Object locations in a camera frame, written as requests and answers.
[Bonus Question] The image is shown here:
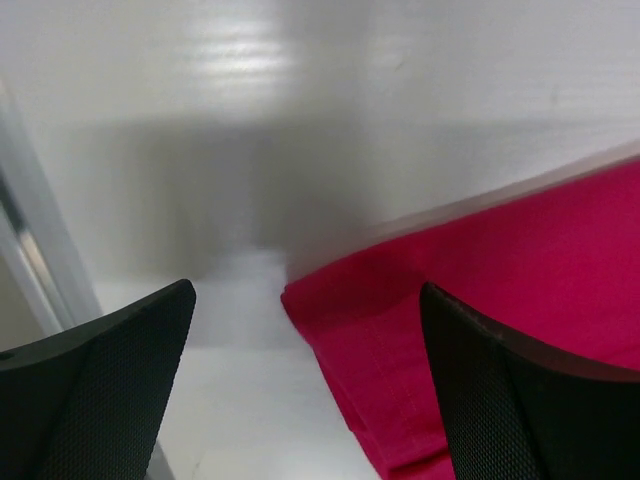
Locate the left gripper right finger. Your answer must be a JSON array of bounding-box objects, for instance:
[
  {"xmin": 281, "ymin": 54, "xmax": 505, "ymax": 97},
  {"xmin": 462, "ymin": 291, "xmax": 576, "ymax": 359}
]
[{"xmin": 419, "ymin": 283, "xmax": 639, "ymax": 479}]

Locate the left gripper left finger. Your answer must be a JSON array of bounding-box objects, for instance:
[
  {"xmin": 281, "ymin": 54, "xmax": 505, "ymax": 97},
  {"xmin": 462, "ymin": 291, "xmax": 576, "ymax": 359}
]
[{"xmin": 1, "ymin": 279, "xmax": 195, "ymax": 479}]

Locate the pink t shirt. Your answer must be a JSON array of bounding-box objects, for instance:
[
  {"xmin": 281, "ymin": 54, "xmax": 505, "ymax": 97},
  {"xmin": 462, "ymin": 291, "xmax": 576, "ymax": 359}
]
[{"xmin": 281, "ymin": 160, "xmax": 639, "ymax": 479}]

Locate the aluminium table edge rail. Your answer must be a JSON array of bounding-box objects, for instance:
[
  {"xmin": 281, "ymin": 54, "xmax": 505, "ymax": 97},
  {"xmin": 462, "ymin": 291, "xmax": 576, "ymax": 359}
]
[{"xmin": 0, "ymin": 84, "xmax": 176, "ymax": 480}]

